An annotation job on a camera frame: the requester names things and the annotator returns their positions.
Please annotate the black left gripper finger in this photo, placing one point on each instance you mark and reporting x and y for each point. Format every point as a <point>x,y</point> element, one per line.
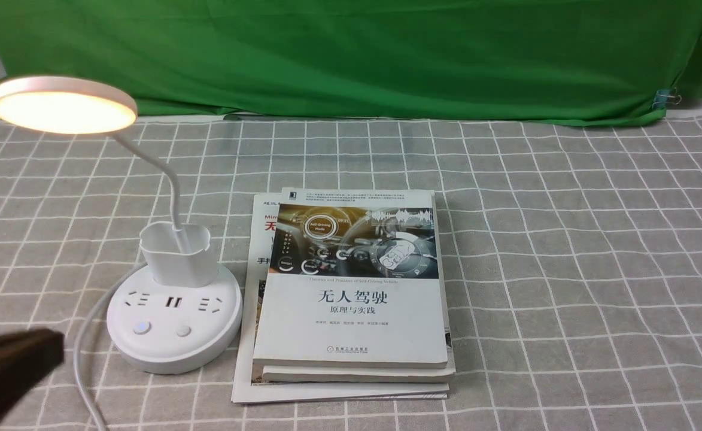
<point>26,358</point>

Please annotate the middle white book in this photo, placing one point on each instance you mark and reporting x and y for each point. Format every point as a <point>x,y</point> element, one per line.
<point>362,374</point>

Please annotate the white self-driving book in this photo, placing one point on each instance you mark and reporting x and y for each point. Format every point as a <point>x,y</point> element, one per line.
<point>353,281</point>

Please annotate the blue binder clip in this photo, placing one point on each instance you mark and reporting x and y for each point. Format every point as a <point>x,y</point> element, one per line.
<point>665,98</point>

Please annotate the bottom thin white magazine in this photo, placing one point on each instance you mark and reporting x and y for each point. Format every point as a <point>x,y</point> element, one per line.
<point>247,389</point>

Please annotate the green backdrop cloth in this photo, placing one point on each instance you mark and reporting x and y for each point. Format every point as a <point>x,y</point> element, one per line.
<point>574,63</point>

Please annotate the white desk lamp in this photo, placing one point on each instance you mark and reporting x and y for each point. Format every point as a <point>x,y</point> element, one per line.
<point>183,308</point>

